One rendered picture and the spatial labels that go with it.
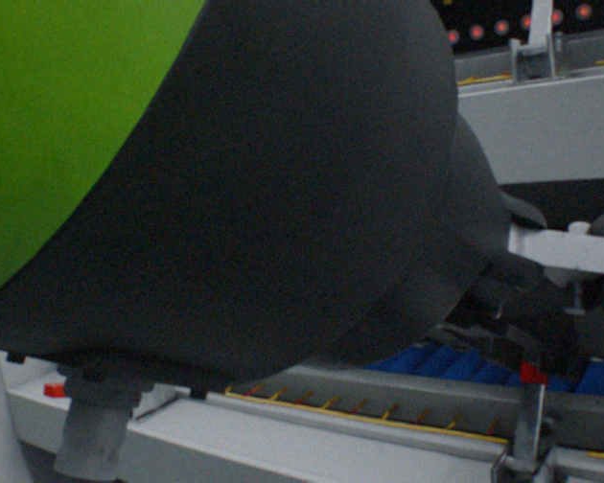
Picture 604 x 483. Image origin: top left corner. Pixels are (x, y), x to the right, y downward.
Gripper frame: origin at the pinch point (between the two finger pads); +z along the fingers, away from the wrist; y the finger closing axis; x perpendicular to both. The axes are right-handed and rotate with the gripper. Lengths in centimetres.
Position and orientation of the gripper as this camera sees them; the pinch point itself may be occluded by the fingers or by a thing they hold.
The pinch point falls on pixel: (534, 338)
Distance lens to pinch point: 30.6
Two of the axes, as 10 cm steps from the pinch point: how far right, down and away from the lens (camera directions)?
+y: 8.0, -0.1, -6.0
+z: 5.8, 3.0, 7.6
